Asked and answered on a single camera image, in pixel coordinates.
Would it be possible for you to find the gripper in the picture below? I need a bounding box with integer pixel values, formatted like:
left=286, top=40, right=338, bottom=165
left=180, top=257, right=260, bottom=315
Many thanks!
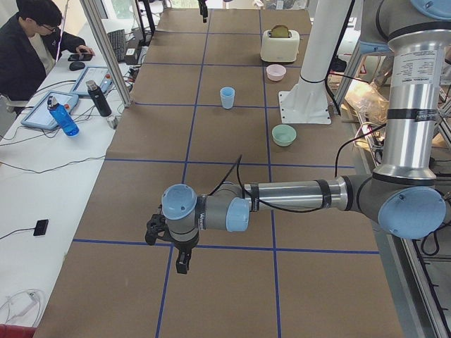
left=198, top=0, right=208, bottom=23
left=174, top=240, right=199, bottom=275

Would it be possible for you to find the light blue cup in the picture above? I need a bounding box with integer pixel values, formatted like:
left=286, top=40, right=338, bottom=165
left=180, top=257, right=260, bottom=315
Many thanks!
left=220, top=87, right=235, bottom=109

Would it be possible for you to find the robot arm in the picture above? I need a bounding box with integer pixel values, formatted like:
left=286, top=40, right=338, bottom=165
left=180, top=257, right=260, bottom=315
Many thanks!
left=145, top=1, right=450, bottom=274

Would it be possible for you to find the cream toaster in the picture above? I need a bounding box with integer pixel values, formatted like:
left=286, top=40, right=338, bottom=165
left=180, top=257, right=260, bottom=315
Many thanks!
left=260, top=30, right=300, bottom=63

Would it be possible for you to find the bread slice in toaster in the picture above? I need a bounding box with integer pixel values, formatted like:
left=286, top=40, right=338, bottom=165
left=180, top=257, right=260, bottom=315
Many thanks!
left=270, top=25, right=291, bottom=39

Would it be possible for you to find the pink bowl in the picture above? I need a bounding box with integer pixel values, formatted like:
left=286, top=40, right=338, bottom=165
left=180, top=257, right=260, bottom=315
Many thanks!
left=266, top=64, right=286, bottom=82

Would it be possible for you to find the black keyboard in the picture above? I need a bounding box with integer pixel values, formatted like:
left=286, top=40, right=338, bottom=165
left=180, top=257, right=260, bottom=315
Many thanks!
left=107, top=29, right=125, bottom=63

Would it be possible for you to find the teach pendant far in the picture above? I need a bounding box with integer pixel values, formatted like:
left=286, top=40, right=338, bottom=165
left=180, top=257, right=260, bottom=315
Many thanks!
left=69, top=65, right=114, bottom=98

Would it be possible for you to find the teach pendant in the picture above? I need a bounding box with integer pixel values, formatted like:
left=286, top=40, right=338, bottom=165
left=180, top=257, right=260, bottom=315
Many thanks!
left=21, top=91, right=79, bottom=130
left=69, top=65, right=114, bottom=98

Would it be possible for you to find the black thermos bottle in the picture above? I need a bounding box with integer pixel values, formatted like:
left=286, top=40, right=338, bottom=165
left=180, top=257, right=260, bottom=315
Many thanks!
left=86, top=80, right=111, bottom=117

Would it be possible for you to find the black smartphone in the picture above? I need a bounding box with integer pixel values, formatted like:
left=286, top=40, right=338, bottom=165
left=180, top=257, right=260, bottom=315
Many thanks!
left=68, top=54, right=93, bottom=62

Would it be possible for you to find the black computer mouse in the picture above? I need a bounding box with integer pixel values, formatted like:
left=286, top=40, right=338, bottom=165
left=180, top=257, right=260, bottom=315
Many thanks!
left=69, top=61, right=86, bottom=71

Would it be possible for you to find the green bowl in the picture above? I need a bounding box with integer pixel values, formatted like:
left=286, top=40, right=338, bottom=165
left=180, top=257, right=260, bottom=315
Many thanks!
left=271, top=124, right=297, bottom=147

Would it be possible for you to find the small black box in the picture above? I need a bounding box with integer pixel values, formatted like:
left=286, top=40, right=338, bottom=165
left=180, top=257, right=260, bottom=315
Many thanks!
left=33, top=219, right=49, bottom=237

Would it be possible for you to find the blue water bottle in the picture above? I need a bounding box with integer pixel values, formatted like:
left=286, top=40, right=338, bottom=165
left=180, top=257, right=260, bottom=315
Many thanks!
left=47, top=95, right=79, bottom=137

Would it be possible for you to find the seated person in black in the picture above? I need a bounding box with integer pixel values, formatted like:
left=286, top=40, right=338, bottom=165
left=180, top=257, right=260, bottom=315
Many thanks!
left=1, top=0, right=94, bottom=101

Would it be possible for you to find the crumpled plastic bag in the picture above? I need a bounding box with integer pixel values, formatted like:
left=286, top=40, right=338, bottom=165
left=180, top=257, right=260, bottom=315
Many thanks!
left=345, top=80, right=389, bottom=125

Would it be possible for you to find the teach pendant near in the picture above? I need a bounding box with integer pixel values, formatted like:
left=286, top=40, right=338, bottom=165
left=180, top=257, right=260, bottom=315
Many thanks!
left=21, top=91, right=79, bottom=130

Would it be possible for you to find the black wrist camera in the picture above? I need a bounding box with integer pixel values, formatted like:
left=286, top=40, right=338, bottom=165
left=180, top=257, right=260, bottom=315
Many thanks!
left=144, top=214, right=170, bottom=246

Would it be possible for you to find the aluminium frame post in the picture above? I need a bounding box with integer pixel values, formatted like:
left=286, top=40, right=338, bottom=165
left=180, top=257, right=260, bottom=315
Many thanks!
left=80, top=0, right=132, bottom=108

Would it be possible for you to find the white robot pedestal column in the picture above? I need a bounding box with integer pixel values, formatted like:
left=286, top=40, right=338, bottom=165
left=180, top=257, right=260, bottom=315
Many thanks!
left=298, top=0, right=354, bottom=94

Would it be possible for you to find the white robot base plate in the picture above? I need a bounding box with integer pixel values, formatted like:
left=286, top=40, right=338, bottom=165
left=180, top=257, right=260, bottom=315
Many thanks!
left=278, top=89, right=331, bottom=125

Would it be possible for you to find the white cable bundle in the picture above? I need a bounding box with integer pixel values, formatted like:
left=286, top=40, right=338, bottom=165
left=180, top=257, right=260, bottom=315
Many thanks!
left=0, top=288, right=45, bottom=327

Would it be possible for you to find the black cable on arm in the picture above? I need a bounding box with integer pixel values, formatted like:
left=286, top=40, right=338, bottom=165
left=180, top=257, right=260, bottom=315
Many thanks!
left=209, top=122, right=385, bottom=213

